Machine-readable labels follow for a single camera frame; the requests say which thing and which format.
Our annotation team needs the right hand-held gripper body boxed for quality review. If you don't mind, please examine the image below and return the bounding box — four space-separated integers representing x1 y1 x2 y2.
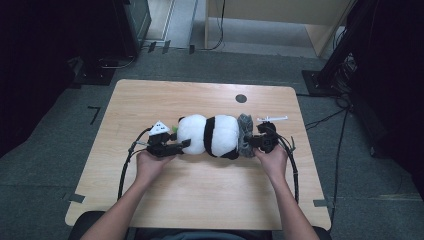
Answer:
256 115 288 155

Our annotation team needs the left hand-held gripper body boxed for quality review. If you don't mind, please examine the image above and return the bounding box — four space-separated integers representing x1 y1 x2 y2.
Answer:
146 120 184 159

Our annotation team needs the grey fluffy toy garment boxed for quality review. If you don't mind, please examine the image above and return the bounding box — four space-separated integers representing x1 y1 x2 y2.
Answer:
236 112 256 159

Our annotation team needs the black and white panda plush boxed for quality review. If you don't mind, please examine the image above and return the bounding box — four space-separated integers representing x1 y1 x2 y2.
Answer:
176 113 242 161

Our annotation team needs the person's right hand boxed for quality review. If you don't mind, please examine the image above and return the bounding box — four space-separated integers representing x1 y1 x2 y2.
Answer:
253 144 290 181

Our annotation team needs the person's left hand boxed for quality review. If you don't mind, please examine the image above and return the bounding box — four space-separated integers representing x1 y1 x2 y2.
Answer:
135 150 176 183

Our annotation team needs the black stand base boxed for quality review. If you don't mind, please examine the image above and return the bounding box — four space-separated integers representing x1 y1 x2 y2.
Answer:
70 56 118 87

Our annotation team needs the dark cabinet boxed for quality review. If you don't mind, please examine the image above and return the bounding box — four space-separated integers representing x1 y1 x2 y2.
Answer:
111 0 153 60

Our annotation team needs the black metal stand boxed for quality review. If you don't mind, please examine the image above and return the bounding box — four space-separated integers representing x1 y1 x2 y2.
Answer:
301 0 369 98

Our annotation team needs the light wooden desk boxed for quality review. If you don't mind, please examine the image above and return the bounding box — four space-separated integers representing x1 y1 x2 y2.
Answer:
204 0 355 58

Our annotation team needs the dark curtain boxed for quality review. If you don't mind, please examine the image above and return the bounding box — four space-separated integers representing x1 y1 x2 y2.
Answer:
0 0 116 158
346 0 424 193

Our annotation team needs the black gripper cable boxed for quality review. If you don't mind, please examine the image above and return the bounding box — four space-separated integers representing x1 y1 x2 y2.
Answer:
116 127 153 201
266 126 300 205

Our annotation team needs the black floor cable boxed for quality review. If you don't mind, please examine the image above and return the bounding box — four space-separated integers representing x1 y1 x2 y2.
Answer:
304 107 350 132
329 109 350 232

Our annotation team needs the coiled black cable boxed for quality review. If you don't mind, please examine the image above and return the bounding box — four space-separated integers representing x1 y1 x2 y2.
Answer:
97 54 137 70

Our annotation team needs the tangle of cables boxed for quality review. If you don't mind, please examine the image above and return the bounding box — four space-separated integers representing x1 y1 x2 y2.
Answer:
332 52 358 98

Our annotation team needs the black hanging cable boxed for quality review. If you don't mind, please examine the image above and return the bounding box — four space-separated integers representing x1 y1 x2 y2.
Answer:
199 0 227 52

